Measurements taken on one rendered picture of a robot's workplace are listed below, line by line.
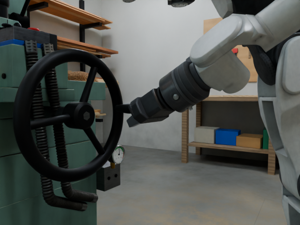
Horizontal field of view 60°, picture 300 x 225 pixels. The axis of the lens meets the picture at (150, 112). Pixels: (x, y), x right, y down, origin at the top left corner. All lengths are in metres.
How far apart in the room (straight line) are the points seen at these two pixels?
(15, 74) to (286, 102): 0.63
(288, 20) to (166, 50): 3.74
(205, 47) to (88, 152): 0.53
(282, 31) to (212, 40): 0.11
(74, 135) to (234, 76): 0.51
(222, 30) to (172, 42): 3.68
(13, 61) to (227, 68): 0.43
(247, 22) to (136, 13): 4.16
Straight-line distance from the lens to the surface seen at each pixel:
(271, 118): 0.85
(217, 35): 0.49
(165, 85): 0.53
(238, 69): 0.53
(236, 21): 0.49
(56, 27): 4.24
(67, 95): 0.68
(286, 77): 0.72
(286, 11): 0.49
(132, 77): 4.46
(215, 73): 0.50
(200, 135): 3.47
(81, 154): 0.85
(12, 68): 0.61
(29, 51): 0.62
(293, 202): 0.91
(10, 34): 0.65
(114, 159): 0.87
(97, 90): 0.88
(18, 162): 0.73
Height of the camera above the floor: 0.85
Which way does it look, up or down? 3 degrees down
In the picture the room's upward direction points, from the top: straight up
